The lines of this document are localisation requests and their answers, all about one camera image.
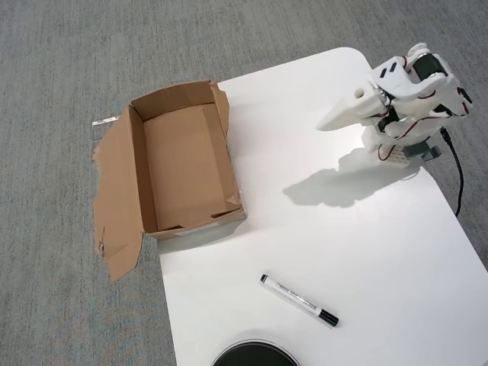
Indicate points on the white gripper with slots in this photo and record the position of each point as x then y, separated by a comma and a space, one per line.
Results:
352, 104

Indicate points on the white marker pen black cap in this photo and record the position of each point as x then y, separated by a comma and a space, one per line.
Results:
295, 299

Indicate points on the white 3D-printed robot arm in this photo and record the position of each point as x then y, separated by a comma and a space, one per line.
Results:
451, 89

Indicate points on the open brown cardboard box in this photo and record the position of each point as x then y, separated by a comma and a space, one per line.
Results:
183, 160

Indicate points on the grey table clamp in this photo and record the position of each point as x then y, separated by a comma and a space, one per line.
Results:
419, 149

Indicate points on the white paper strip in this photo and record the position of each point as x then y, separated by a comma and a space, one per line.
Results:
104, 121

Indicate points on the black round disc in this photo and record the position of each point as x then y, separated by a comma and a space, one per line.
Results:
255, 354

